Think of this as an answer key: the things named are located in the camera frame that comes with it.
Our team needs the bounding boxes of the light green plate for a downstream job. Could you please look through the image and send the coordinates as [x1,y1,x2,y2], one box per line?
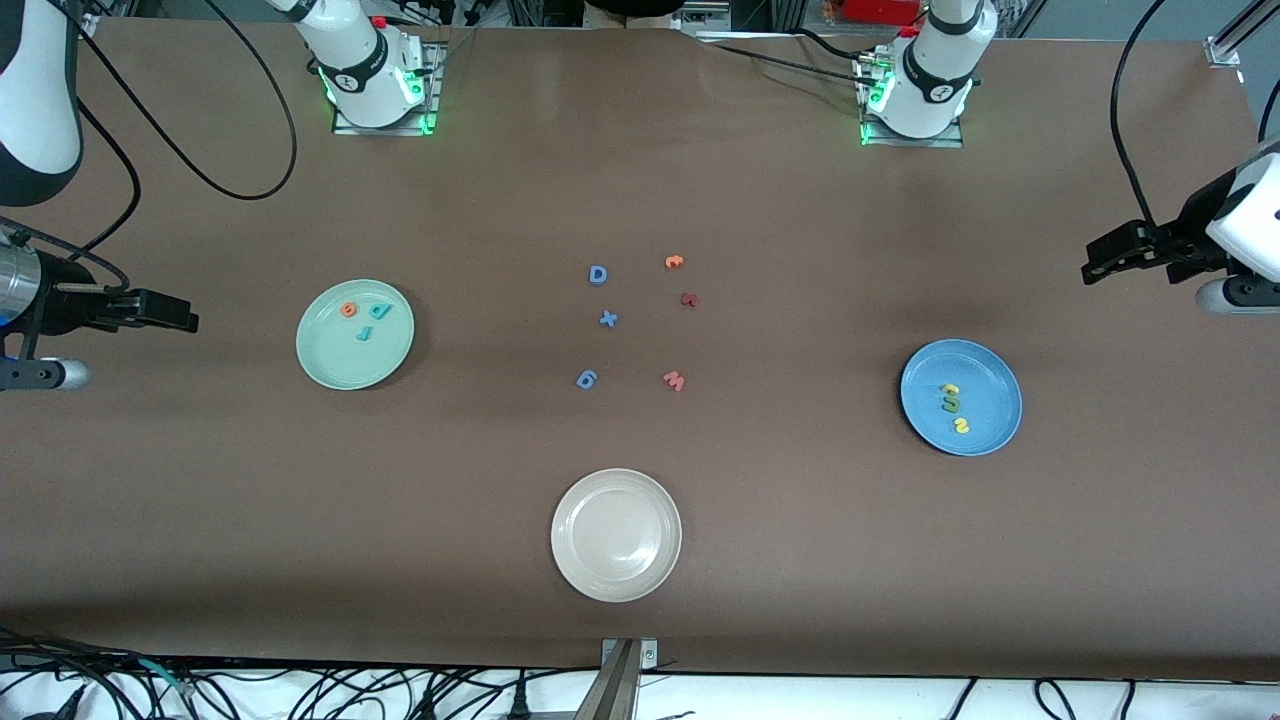
[295,278,416,392]

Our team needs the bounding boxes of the blue plate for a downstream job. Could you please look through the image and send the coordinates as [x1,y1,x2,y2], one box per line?
[899,338,1024,458]

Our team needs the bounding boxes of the red box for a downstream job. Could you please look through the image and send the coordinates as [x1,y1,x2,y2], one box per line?
[840,0,926,26]

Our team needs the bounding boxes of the beige plate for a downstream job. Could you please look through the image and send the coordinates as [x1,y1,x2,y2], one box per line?
[550,468,684,604]

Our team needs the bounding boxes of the person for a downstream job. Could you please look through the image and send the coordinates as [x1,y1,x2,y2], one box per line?
[583,0,686,19]

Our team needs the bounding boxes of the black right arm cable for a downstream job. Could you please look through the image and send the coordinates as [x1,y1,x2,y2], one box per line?
[0,0,299,291]

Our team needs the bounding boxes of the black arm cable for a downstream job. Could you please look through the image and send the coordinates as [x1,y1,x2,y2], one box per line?
[0,0,299,291]
[1112,0,1171,236]

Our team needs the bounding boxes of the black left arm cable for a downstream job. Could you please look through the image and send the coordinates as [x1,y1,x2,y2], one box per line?
[1112,0,1171,236]

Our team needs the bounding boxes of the aluminium frame corner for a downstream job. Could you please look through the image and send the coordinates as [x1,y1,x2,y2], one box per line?
[1205,0,1280,69]

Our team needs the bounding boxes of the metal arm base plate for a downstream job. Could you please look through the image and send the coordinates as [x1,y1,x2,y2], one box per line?
[332,42,447,137]
[858,55,967,149]

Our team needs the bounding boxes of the teal floor cable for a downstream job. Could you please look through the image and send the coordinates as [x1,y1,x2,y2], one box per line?
[138,658,196,698]

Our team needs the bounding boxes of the black table cable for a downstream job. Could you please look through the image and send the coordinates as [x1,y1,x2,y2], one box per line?
[793,27,883,65]
[700,38,876,91]

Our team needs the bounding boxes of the tangled black floor cables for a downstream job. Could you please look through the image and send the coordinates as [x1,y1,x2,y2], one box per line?
[0,628,566,720]

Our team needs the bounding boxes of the metal bracket post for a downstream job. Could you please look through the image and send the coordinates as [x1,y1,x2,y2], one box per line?
[575,637,661,720]

